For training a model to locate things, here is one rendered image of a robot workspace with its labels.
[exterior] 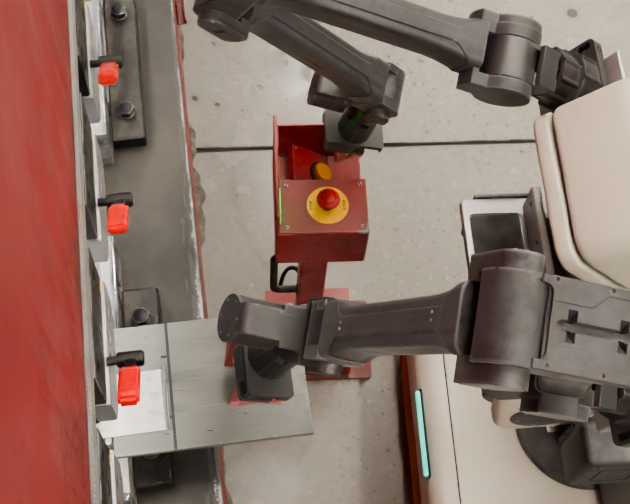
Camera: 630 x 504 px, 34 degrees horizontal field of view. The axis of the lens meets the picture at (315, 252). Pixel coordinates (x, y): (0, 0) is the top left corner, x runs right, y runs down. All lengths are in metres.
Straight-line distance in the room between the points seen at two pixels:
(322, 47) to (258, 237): 1.22
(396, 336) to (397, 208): 1.73
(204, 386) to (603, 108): 0.63
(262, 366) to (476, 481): 0.96
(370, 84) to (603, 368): 0.81
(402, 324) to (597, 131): 0.39
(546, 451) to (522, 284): 1.42
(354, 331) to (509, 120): 1.87
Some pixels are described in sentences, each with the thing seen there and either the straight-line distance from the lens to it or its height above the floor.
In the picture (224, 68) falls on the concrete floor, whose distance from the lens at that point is 2.89.
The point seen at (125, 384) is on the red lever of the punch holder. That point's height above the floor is 1.31.
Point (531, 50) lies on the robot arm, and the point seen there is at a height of 1.27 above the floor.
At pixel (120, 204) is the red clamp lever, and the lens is 1.22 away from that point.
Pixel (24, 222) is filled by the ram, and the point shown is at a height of 1.68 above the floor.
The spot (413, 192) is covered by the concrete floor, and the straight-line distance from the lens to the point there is 2.71.
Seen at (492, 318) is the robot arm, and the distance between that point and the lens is 0.82.
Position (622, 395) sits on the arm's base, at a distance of 1.23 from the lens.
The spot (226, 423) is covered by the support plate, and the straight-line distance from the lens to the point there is 1.41.
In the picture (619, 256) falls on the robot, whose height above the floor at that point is 1.33.
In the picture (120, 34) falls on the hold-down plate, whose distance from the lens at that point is 1.83.
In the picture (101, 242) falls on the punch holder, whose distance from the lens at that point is 1.25.
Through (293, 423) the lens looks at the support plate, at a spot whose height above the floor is 1.00.
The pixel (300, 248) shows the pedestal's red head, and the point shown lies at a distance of 1.81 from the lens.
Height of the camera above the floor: 2.35
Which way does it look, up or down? 64 degrees down
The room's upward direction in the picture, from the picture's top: 6 degrees clockwise
